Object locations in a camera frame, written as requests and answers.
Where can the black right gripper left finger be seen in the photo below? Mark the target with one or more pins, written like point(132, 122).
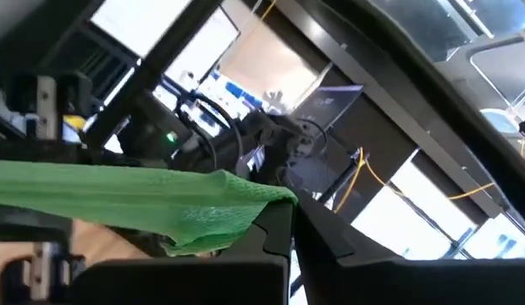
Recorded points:
point(182, 281)

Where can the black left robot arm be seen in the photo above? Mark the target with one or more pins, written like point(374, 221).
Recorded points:
point(161, 127)

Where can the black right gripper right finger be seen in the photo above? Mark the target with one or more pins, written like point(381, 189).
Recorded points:
point(415, 284)

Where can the light green bandage strip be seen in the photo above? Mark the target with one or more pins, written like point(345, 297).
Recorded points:
point(118, 190)

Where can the black monitor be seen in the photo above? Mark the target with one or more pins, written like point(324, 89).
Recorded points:
point(330, 106)

